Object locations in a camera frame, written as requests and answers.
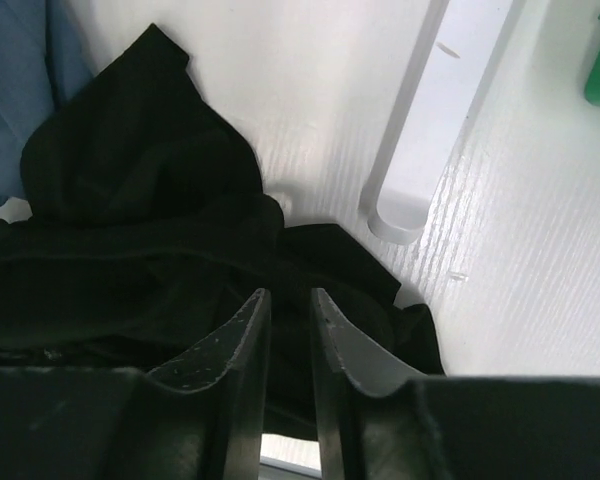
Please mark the black tank top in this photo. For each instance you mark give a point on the black tank top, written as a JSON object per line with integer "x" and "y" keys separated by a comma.
{"x": 150, "y": 228}

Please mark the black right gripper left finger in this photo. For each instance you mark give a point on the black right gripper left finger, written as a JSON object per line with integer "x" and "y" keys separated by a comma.
{"x": 197, "y": 416}

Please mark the aluminium mounting rail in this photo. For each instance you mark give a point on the aluminium mounting rail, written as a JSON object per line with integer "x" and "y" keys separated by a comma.
{"x": 288, "y": 458}

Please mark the white rack base foot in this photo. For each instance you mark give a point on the white rack base foot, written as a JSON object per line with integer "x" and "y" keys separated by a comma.
{"x": 457, "y": 51}

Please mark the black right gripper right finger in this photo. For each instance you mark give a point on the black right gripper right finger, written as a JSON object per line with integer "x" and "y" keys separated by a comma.
{"x": 379, "y": 418}

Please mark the blue tank top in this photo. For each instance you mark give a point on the blue tank top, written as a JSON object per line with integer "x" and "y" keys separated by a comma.
{"x": 42, "y": 67}

